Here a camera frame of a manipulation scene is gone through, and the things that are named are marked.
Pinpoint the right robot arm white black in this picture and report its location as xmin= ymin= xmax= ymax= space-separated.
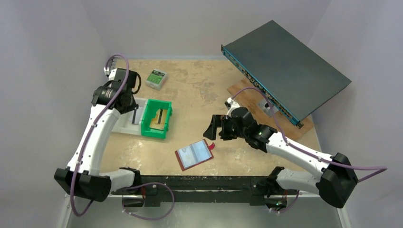
xmin=203 ymin=98 xmax=358 ymax=208

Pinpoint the small green labelled box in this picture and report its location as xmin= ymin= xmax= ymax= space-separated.
xmin=145 ymin=69 xmax=168 ymax=91

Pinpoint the white card with black stripe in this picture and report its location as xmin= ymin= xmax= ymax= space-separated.
xmin=131 ymin=108 xmax=139 ymax=124

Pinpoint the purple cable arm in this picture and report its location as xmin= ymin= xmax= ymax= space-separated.
xmin=231 ymin=87 xmax=388 ymax=184
xmin=69 ymin=53 xmax=130 ymax=217

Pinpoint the purple cable base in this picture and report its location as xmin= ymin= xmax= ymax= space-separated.
xmin=269 ymin=190 xmax=300 ymax=216
xmin=121 ymin=182 xmax=175 ymax=221

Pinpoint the white plastic bin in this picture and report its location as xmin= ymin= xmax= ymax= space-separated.
xmin=112 ymin=98 xmax=148 ymax=136

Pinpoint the red card holder wallet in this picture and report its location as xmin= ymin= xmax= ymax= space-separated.
xmin=174 ymin=140 xmax=215 ymax=171

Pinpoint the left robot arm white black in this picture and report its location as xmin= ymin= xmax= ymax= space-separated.
xmin=54 ymin=68 xmax=141 ymax=202

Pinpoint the metal bracket with knob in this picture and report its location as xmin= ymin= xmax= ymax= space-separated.
xmin=257 ymin=99 xmax=278 ymax=117

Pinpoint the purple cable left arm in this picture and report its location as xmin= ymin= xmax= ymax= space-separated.
xmin=69 ymin=53 xmax=130 ymax=217

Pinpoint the dark network switch box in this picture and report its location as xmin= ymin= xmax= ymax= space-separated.
xmin=221 ymin=20 xmax=351 ymax=128

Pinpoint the gold card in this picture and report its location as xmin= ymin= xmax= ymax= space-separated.
xmin=149 ymin=109 xmax=168 ymax=131

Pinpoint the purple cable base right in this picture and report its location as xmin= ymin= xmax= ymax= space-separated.
xmin=269 ymin=190 xmax=300 ymax=216

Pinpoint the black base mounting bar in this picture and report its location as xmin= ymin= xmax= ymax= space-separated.
xmin=112 ymin=175 xmax=298 ymax=209

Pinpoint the green plastic bin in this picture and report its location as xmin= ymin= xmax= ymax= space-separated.
xmin=141 ymin=99 xmax=173 ymax=139

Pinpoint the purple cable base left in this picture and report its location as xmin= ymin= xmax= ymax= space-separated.
xmin=121 ymin=182 xmax=175 ymax=221

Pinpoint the wooden board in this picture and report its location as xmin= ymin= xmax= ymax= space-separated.
xmin=234 ymin=89 xmax=314 ymax=141

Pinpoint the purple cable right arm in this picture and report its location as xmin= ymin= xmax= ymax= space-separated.
xmin=231 ymin=87 xmax=388 ymax=184

